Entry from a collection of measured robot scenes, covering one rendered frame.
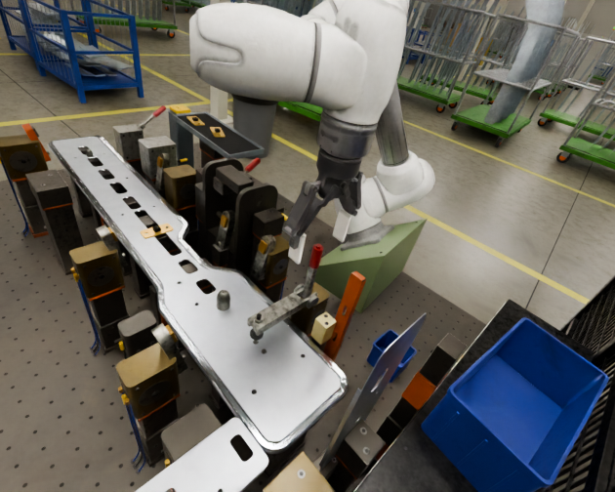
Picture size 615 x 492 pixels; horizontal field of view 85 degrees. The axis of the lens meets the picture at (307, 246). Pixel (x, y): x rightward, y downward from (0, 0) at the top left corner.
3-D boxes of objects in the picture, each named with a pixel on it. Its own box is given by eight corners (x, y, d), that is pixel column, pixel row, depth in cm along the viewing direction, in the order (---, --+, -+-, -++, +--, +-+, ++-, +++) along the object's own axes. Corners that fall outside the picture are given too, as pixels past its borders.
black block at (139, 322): (122, 398, 88) (101, 328, 71) (159, 377, 94) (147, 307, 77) (131, 415, 86) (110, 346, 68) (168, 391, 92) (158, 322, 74)
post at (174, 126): (174, 205, 159) (166, 110, 133) (188, 201, 164) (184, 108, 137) (182, 213, 156) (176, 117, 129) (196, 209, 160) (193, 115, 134)
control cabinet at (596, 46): (523, 74, 1612) (554, 14, 1463) (526, 74, 1646) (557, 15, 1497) (577, 90, 1496) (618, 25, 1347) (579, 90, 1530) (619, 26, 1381)
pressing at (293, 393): (36, 143, 125) (35, 140, 124) (102, 136, 139) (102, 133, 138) (270, 465, 57) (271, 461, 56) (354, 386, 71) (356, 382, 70)
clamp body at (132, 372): (126, 454, 79) (95, 372, 58) (174, 421, 86) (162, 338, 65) (138, 478, 76) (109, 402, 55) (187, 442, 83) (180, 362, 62)
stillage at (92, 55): (39, 75, 462) (16, -11, 404) (101, 72, 516) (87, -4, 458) (81, 103, 411) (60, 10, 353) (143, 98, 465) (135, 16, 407)
